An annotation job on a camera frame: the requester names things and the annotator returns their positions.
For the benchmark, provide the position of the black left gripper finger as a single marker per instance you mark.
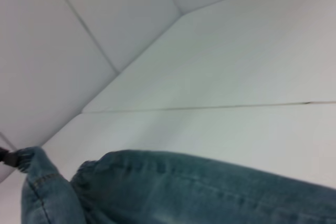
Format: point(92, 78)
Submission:
point(9, 159)

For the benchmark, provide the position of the blue denim shorts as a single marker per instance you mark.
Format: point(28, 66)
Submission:
point(183, 187)

